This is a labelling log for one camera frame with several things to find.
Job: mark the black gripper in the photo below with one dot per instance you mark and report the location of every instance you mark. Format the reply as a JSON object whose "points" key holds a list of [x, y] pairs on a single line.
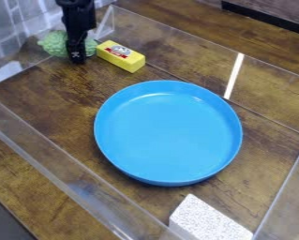
{"points": [[79, 20]]}

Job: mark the green bitter gourd toy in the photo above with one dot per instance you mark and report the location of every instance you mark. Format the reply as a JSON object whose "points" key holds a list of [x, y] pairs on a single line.
{"points": [[54, 44]]}

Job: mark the blue round tray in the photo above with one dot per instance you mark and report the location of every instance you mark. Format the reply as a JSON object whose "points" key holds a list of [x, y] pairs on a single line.
{"points": [[167, 132]]}

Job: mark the yellow butter block toy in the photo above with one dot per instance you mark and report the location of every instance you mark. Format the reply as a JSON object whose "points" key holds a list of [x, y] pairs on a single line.
{"points": [[120, 56]]}

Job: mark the white speckled foam block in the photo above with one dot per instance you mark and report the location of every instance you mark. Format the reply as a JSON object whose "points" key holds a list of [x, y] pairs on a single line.
{"points": [[199, 222]]}

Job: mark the clear acrylic corner bracket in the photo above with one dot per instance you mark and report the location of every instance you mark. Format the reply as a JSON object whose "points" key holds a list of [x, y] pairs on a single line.
{"points": [[104, 27]]}

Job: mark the clear acrylic enclosure wall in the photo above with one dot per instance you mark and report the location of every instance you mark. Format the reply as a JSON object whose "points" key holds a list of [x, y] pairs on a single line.
{"points": [[124, 218]]}

